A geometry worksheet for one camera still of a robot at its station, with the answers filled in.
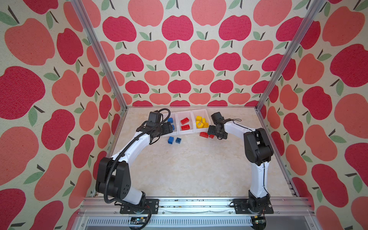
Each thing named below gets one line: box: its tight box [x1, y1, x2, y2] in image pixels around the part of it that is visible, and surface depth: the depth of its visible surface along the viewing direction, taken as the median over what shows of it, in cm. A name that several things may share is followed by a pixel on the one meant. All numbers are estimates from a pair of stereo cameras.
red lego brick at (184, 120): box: [180, 117, 190, 126], surface depth 112 cm
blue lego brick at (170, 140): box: [167, 136, 174, 145], surface depth 102 cm
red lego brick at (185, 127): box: [180, 124, 191, 131], surface depth 107 cm
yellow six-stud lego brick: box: [202, 117, 209, 128], surface depth 110 cm
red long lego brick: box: [199, 131, 210, 139], surface depth 105 cm
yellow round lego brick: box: [195, 120, 204, 129], surface depth 107 cm
